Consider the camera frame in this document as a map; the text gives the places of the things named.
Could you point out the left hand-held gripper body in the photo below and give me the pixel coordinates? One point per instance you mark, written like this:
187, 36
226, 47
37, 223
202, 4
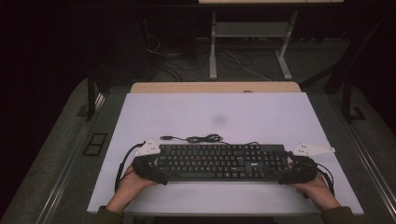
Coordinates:
146, 165

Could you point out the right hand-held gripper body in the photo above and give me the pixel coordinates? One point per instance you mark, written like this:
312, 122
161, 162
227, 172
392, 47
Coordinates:
305, 171

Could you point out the black computer keyboard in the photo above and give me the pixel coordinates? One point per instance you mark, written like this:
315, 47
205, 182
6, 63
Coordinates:
218, 161

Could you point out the person's right hand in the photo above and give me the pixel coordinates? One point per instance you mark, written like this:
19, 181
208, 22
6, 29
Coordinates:
320, 196

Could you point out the person's left hand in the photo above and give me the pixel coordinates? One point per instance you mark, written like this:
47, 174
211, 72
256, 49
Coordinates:
127, 189

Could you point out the black floor socket plate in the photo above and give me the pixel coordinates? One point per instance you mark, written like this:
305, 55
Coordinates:
95, 144

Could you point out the black metal stand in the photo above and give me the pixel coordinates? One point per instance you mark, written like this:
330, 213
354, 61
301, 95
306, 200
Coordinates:
347, 93
91, 93

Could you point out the metal floor rail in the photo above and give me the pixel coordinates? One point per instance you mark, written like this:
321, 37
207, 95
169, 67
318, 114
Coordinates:
67, 168
370, 161

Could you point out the grey metal desk frame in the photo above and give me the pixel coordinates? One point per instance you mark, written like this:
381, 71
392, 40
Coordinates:
249, 29

